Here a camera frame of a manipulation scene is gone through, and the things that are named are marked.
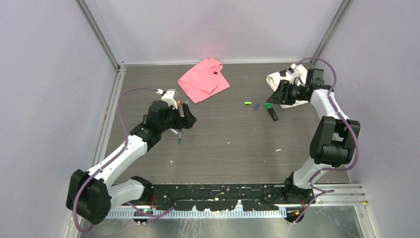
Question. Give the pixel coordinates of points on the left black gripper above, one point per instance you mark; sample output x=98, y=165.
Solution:
x=186, y=121

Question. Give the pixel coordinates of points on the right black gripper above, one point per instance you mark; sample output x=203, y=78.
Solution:
x=279, y=97

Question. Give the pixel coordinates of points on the black green highlighter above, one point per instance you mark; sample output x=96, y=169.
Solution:
x=271, y=111

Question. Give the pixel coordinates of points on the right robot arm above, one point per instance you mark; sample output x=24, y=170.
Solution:
x=333, y=143

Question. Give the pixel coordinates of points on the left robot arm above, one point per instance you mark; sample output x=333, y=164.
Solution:
x=93, y=193

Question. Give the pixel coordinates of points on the white blue marker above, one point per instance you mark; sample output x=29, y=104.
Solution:
x=174, y=131

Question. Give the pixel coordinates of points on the white cloth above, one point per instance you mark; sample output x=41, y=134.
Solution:
x=274, y=79

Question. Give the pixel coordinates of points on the pink cloth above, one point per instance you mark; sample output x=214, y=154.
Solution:
x=203, y=80

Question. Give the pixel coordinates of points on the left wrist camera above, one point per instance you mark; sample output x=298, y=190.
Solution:
x=169, y=96

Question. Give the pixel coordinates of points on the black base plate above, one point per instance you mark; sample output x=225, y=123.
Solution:
x=221, y=197

